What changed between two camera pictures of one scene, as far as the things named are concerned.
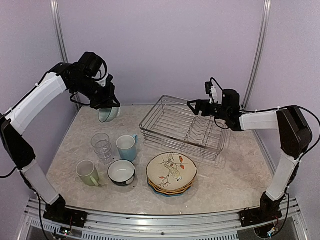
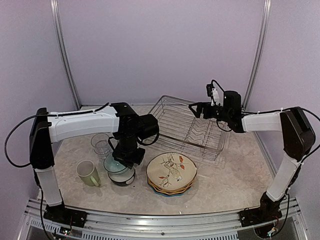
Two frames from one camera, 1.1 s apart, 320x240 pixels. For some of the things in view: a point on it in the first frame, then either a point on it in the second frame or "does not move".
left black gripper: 107,101 → 129,163
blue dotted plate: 170,195 does not move
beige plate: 171,171 does not move
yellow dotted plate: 171,192 does not move
